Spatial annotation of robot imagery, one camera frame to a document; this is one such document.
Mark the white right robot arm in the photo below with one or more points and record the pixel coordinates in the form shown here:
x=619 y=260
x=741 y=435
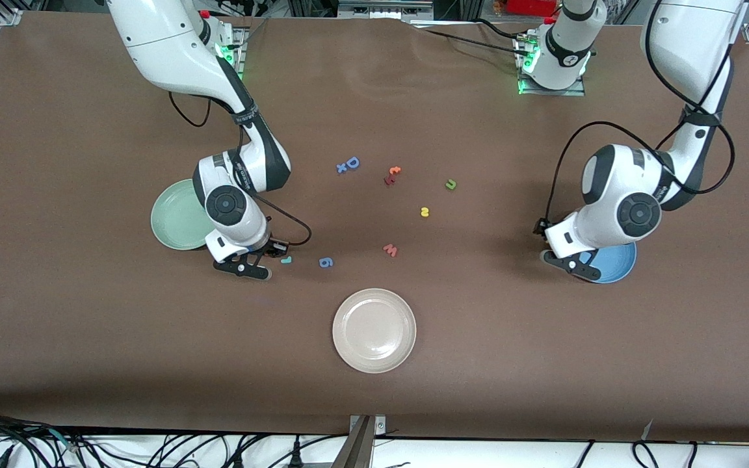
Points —
x=166 y=45

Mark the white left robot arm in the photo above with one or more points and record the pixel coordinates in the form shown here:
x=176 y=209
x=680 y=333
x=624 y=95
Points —
x=686 y=39

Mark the blue plate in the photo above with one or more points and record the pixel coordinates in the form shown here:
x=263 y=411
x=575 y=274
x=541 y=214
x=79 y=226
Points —
x=615 y=263

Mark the pale green plate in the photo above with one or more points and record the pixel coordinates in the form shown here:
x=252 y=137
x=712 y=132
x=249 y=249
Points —
x=176 y=221

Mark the red letter w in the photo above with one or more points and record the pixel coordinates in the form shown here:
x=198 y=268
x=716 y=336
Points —
x=390 y=249

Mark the blue letter D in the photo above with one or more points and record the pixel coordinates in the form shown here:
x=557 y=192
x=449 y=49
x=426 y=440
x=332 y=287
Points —
x=352 y=162

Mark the beige plate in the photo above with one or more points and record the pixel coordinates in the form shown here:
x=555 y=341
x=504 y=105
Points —
x=374 y=331

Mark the white paper tag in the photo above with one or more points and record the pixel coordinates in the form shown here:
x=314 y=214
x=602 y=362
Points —
x=647 y=430

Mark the red box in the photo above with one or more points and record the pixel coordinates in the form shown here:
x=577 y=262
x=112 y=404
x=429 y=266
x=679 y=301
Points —
x=530 y=6

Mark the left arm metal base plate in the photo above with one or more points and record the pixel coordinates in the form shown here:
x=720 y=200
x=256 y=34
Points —
x=553 y=93

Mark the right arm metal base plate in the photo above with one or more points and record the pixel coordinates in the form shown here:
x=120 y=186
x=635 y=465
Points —
x=241 y=39

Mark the metal table edge bracket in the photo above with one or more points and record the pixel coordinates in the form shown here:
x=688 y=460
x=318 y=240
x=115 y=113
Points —
x=358 y=448

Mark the aluminium frame rail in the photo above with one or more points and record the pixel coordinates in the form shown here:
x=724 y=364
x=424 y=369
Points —
x=384 y=8

